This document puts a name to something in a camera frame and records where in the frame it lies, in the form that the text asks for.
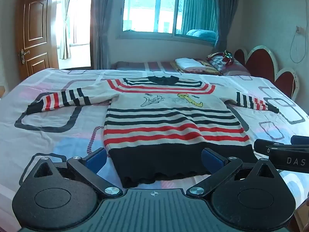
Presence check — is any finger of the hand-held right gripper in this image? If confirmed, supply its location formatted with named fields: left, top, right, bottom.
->
left=254, top=139, right=291, bottom=154
left=291, top=136, right=309, bottom=146

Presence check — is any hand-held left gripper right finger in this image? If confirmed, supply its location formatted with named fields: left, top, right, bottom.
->
left=186, top=147, right=282, bottom=197

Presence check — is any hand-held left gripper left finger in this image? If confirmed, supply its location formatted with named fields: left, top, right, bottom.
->
left=20, top=147, right=123, bottom=197

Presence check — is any striped knit sweater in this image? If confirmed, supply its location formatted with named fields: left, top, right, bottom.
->
left=26, top=76, right=280, bottom=188

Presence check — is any patterned bedsheet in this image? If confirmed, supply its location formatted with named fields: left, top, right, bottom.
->
left=0, top=68, right=309, bottom=232

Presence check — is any red scalloped headboard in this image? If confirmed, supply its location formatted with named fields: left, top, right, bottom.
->
left=233, top=45, right=300, bottom=100

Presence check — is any plaid pillow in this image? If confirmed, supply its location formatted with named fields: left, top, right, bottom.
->
left=206, top=50, right=252, bottom=76

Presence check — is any red yellow folded blanket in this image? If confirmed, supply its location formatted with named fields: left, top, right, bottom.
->
left=170, top=58, right=223, bottom=76

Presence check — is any white folded cloth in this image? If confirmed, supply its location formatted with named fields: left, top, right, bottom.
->
left=175, top=57, right=206, bottom=71

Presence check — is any blue quilt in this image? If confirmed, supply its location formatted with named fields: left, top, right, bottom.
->
left=187, top=29, right=217, bottom=42

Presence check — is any white sheer curtain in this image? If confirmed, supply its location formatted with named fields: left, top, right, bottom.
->
left=59, top=0, right=74, bottom=60

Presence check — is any grey-blue curtain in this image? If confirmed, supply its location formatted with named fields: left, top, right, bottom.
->
left=92, top=0, right=114, bottom=70
left=214, top=0, right=239, bottom=51

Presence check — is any brown wooden door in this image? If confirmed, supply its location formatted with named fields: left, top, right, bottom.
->
left=15, top=0, right=59, bottom=80

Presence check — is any teal curtain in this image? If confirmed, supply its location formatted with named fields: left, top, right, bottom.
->
left=181, top=0, right=218, bottom=37

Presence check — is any sliding glass window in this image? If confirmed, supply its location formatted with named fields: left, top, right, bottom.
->
left=118, top=0, right=218, bottom=39

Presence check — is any hanging thin cable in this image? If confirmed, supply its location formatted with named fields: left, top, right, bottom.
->
left=290, top=30, right=305, bottom=64

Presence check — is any brass door handle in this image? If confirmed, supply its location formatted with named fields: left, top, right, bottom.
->
left=20, top=49, right=31, bottom=64

